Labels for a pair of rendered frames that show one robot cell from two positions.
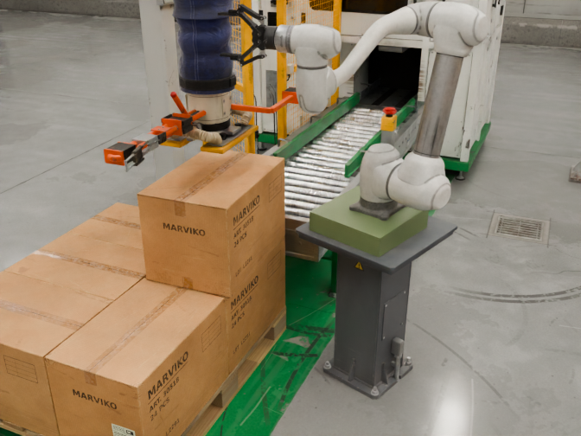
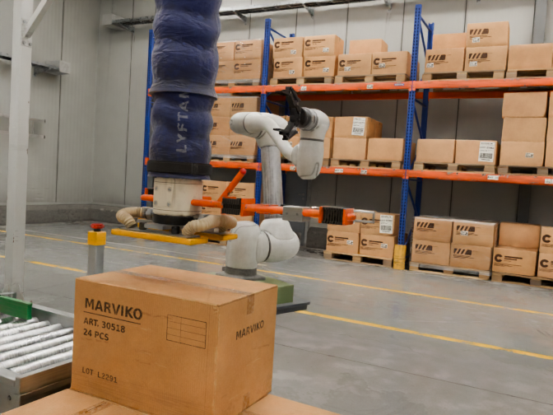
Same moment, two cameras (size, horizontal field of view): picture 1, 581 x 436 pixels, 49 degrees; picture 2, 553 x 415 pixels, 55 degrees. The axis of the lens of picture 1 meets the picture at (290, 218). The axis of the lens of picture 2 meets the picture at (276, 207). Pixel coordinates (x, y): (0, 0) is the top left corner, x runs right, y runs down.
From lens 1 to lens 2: 3.06 m
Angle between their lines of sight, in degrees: 84
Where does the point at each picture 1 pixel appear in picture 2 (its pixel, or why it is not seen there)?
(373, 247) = (289, 296)
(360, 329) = not seen: hidden behind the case
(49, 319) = not seen: outside the picture
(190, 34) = (205, 113)
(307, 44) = (325, 122)
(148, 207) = (227, 318)
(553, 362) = not seen: hidden behind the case
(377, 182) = (262, 249)
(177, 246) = (243, 356)
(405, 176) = (282, 235)
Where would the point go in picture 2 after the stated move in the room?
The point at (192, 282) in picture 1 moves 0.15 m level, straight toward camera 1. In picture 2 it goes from (249, 397) to (292, 398)
